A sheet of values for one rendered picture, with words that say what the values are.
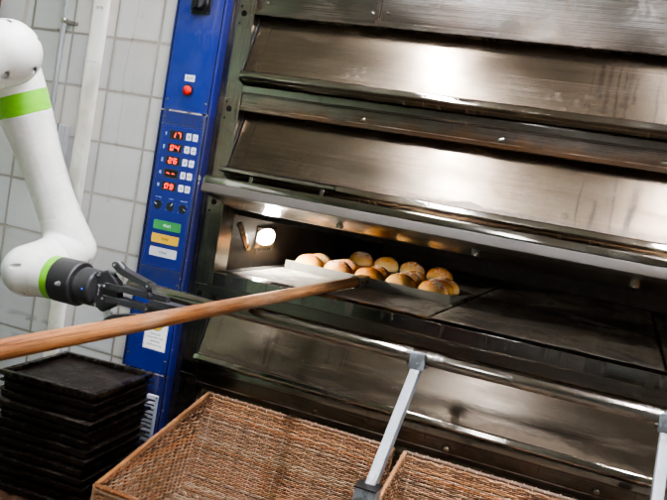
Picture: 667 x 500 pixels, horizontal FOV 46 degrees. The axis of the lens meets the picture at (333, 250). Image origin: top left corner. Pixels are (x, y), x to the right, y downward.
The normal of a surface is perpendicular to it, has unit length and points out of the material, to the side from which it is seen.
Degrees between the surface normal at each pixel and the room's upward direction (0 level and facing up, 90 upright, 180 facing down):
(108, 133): 90
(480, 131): 90
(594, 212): 70
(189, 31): 90
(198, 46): 90
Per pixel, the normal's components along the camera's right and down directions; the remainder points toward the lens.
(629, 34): -0.36, 0.02
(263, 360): -0.27, -0.32
